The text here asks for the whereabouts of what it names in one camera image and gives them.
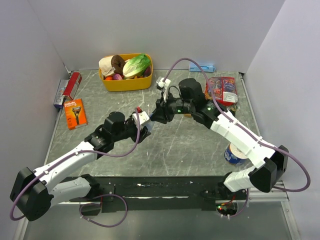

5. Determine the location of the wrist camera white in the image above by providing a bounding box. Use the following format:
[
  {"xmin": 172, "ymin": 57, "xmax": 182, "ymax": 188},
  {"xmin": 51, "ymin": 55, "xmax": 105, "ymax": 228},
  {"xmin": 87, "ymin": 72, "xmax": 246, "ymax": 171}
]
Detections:
[
  {"xmin": 132, "ymin": 106, "xmax": 151, "ymax": 127},
  {"xmin": 156, "ymin": 76, "xmax": 171, "ymax": 102}
]

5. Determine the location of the plush cabbage toy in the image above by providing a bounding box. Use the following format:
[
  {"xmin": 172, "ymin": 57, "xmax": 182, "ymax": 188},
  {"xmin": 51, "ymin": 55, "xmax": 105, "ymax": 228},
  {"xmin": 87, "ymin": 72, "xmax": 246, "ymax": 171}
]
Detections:
[{"xmin": 122, "ymin": 53, "xmax": 151, "ymax": 79}]

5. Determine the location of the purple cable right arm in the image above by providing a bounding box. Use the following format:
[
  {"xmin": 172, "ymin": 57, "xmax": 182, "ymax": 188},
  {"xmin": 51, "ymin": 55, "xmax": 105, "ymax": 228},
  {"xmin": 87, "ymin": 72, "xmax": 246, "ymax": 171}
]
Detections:
[{"xmin": 163, "ymin": 57, "xmax": 312, "ymax": 218}]

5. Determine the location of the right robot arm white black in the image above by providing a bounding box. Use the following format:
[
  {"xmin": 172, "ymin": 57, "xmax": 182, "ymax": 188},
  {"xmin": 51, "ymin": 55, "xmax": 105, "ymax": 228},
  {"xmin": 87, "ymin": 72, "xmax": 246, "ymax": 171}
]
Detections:
[{"xmin": 150, "ymin": 77, "xmax": 288, "ymax": 200}]

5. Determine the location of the clear blue water bottle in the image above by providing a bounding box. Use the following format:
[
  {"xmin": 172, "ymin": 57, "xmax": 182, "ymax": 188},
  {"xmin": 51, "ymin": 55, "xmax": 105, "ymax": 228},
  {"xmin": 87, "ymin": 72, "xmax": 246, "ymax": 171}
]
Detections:
[{"xmin": 144, "ymin": 120, "xmax": 155, "ymax": 132}]

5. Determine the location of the purple grey box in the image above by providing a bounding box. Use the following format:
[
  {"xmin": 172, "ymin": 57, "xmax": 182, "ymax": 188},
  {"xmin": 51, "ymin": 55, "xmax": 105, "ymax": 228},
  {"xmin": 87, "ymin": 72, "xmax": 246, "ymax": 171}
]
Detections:
[{"xmin": 53, "ymin": 79, "xmax": 69, "ymax": 109}]

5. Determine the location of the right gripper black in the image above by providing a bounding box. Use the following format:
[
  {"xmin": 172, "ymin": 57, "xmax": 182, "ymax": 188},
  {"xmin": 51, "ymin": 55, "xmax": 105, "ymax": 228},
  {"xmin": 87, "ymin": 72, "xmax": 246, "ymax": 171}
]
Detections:
[{"xmin": 149, "ymin": 92, "xmax": 193, "ymax": 125}]

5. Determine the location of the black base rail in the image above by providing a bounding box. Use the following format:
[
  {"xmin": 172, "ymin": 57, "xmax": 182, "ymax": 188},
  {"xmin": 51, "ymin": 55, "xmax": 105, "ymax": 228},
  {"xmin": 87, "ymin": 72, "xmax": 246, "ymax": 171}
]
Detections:
[{"xmin": 71, "ymin": 174, "xmax": 247, "ymax": 213}]

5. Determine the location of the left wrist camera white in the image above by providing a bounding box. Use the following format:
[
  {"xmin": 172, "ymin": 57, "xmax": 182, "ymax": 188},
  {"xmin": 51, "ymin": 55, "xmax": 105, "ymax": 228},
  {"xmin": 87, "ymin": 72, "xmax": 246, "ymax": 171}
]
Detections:
[{"xmin": 132, "ymin": 106, "xmax": 151, "ymax": 127}]

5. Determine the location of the brown beige plush toy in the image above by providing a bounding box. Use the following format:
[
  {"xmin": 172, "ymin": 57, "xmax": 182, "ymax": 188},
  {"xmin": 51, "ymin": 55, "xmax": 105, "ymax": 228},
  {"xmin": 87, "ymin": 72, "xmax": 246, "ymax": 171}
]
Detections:
[{"xmin": 98, "ymin": 55, "xmax": 126, "ymax": 77}]

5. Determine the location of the white blue can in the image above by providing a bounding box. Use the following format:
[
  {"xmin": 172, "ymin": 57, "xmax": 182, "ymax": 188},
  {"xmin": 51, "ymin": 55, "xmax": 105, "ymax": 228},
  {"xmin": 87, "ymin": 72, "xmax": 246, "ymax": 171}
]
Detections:
[{"xmin": 224, "ymin": 143, "xmax": 248, "ymax": 167}]

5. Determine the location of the blue tissue pack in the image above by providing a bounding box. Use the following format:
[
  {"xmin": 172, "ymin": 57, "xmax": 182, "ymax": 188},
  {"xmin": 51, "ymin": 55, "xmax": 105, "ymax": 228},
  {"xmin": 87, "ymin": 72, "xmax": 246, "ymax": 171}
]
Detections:
[{"xmin": 188, "ymin": 63, "xmax": 216, "ymax": 73}]

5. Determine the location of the small dark jar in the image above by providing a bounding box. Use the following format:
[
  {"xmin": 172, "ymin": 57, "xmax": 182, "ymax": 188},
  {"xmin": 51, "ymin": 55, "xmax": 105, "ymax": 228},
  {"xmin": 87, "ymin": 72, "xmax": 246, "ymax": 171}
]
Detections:
[{"xmin": 229, "ymin": 104, "xmax": 238, "ymax": 117}]

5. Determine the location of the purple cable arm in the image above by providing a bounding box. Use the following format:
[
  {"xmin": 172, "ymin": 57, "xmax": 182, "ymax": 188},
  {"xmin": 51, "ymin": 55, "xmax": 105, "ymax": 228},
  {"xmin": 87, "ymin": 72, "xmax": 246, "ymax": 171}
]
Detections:
[
  {"xmin": 163, "ymin": 57, "xmax": 312, "ymax": 218},
  {"xmin": 9, "ymin": 107, "xmax": 142, "ymax": 227}
]

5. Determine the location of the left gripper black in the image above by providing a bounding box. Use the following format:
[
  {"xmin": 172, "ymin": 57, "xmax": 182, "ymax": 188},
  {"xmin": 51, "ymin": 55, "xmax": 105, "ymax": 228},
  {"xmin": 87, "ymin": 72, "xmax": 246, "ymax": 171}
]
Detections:
[{"xmin": 112, "ymin": 111, "xmax": 151, "ymax": 143}]

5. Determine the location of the yellow plastic basket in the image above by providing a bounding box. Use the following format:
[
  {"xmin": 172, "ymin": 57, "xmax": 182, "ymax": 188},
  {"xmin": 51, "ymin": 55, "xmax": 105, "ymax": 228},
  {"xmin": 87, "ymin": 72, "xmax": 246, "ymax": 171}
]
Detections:
[{"xmin": 98, "ymin": 53, "xmax": 153, "ymax": 92}]

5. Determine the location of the red box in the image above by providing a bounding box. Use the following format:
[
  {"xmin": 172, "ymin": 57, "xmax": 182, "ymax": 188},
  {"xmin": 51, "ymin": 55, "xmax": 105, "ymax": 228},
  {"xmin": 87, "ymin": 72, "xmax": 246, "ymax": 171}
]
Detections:
[{"xmin": 63, "ymin": 72, "xmax": 82, "ymax": 100}]

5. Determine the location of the aluminium frame rail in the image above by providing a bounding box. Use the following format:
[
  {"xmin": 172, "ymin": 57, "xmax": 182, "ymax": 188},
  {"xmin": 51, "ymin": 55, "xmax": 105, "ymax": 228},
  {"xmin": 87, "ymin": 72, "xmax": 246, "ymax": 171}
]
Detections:
[{"xmin": 248, "ymin": 188, "xmax": 289, "ymax": 202}]

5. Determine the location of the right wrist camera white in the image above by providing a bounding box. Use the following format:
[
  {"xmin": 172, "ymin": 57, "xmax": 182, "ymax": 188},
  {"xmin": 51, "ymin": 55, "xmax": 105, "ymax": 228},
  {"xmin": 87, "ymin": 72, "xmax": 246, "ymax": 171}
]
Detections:
[{"xmin": 156, "ymin": 76, "xmax": 171, "ymax": 102}]

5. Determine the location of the red snack bag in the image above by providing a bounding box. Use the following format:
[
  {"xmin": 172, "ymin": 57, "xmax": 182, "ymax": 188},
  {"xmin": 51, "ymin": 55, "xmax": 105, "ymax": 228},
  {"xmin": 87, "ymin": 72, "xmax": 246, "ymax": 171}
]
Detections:
[{"xmin": 204, "ymin": 76, "xmax": 238, "ymax": 107}]

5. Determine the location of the orange razor box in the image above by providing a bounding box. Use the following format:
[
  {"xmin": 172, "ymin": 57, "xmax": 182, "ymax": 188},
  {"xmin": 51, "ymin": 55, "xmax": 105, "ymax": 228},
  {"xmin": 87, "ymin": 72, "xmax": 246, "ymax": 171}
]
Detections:
[{"xmin": 64, "ymin": 98, "xmax": 88, "ymax": 130}]

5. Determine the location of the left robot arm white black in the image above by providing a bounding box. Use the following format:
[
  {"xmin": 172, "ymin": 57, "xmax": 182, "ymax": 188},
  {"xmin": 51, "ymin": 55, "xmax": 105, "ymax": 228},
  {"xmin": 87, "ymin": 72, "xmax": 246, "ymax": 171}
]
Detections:
[{"xmin": 9, "ymin": 110, "xmax": 151, "ymax": 221}]

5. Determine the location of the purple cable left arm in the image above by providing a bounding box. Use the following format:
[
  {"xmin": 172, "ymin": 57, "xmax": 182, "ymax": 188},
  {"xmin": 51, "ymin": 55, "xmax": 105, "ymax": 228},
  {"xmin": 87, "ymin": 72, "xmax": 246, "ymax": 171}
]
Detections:
[{"xmin": 9, "ymin": 107, "xmax": 142, "ymax": 227}]

